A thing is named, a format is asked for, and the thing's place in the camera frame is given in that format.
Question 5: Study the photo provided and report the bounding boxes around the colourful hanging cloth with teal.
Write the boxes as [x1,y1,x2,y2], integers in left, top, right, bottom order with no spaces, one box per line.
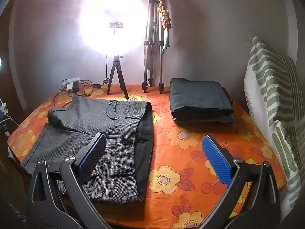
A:
[152,0,172,53]

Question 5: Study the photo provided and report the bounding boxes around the tall folded tripod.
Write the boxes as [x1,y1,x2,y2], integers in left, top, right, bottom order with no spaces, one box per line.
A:
[142,0,165,94]

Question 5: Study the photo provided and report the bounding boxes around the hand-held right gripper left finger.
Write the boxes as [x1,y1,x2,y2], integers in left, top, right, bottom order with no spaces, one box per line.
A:
[26,133,112,229]

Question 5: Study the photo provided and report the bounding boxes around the black ring light cable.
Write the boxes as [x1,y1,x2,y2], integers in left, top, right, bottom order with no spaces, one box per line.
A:
[102,52,108,85]

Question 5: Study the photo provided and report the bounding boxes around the grey houndstooth pants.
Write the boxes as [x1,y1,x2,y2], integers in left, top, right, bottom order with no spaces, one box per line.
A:
[20,95,154,204]

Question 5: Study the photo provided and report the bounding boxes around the green thin-striped pillow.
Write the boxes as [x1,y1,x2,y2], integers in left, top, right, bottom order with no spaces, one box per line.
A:
[273,52,305,189]

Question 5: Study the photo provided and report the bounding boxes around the white power strip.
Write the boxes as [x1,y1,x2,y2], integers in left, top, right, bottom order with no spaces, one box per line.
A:
[61,77,81,87]

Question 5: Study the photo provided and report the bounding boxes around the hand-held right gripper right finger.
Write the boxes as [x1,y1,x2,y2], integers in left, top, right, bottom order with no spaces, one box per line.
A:
[201,135,282,229]

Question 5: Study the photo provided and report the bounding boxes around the white pillow with green waves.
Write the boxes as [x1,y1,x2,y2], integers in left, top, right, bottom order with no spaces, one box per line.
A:
[243,35,301,210]

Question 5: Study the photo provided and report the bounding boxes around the black charger cable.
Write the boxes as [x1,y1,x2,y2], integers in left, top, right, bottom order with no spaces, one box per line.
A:
[53,80,94,108]

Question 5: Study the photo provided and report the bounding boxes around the dark folded pants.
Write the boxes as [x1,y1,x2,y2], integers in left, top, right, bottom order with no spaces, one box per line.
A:
[169,78,234,120]

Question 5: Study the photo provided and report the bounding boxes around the orange floral bedsheet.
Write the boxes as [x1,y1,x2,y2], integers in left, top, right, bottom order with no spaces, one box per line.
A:
[7,83,287,229]

